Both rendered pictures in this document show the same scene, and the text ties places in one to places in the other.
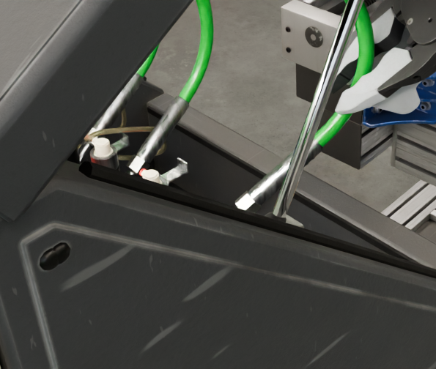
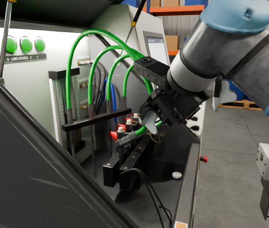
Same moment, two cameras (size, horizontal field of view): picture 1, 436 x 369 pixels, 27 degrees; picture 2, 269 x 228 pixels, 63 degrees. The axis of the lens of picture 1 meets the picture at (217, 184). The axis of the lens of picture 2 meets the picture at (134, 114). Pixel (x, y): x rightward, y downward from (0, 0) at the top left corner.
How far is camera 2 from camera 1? 0.73 m
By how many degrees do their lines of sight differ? 55
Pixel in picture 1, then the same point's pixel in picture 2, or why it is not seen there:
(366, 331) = (5, 129)
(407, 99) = (152, 126)
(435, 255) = (182, 220)
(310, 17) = (263, 149)
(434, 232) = not seen: outside the picture
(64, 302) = not seen: outside the picture
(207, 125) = (194, 154)
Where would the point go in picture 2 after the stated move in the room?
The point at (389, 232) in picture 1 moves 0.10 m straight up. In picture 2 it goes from (183, 204) to (186, 173)
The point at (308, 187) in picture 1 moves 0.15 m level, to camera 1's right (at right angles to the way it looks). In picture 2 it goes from (187, 180) to (226, 207)
